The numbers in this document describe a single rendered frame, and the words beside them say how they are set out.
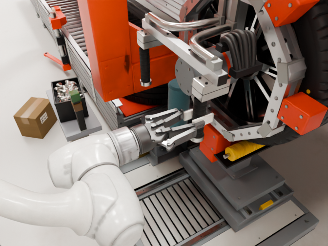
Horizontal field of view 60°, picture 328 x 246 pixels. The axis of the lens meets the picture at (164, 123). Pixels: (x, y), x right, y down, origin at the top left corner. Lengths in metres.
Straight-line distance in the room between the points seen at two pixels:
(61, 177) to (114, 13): 0.76
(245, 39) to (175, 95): 0.43
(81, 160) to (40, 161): 1.31
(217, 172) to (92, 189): 0.99
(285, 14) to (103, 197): 0.59
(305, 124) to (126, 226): 0.53
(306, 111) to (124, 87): 0.85
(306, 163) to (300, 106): 1.17
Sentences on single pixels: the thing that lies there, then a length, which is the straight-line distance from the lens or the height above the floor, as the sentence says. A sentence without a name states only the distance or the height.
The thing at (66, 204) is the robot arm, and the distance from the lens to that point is 0.55.
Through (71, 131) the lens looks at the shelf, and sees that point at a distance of 1.39.
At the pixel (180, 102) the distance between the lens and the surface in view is 1.11.
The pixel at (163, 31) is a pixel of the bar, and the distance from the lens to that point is 0.92.
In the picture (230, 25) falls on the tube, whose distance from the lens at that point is 0.91.
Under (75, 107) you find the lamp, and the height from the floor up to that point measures 0.60.
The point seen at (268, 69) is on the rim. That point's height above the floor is 0.87.
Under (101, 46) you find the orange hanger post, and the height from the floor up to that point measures 0.81.
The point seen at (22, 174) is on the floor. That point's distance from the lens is 1.92.
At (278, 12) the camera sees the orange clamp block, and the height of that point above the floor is 1.09.
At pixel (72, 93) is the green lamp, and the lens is 1.25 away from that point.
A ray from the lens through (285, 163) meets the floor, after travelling 1.93.
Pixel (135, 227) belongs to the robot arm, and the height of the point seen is 0.86.
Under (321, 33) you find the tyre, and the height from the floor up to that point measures 1.05.
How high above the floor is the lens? 1.35
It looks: 41 degrees down
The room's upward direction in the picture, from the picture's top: straight up
